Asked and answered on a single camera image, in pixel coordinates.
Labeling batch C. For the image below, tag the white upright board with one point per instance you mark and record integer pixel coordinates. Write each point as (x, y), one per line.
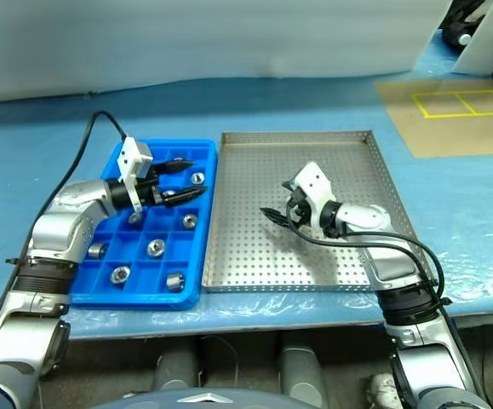
(488, 42)

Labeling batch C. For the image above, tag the metal nut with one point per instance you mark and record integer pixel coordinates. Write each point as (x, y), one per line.
(134, 217)

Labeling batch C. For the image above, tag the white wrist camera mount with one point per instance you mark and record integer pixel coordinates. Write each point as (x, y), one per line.
(314, 179)
(127, 157)

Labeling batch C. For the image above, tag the grey rounded cylinder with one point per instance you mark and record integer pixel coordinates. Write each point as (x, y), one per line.
(301, 366)
(177, 366)

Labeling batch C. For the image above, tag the blue compartment tray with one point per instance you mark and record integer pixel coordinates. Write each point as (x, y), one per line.
(149, 279)

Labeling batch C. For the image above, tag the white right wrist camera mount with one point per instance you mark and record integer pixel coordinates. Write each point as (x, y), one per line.
(314, 179)

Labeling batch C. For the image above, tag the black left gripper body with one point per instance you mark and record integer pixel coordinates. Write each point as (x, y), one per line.
(149, 189)

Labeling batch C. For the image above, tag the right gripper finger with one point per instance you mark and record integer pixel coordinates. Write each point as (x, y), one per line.
(289, 185)
(276, 217)

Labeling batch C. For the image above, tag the dark grey curved panel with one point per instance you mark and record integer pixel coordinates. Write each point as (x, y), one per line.
(165, 400)

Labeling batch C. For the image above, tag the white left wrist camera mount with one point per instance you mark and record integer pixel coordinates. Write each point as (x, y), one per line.
(127, 157)

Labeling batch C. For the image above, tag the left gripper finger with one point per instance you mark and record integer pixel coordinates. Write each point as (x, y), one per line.
(188, 195)
(171, 165)

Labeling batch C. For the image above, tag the black device with white knob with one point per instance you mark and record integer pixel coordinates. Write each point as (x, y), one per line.
(452, 27)

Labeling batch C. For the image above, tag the perforated metal tray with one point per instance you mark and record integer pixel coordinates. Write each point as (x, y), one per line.
(250, 255)

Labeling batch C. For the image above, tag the white speckled foot cover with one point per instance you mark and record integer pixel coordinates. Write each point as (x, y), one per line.
(384, 389)

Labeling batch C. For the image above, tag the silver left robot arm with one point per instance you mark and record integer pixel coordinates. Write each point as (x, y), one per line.
(59, 230)

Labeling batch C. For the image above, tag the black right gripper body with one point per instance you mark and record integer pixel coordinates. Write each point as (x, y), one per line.
(300, 211)

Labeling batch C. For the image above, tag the brown flat mat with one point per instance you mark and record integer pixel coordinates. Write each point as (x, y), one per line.
(442, 136)

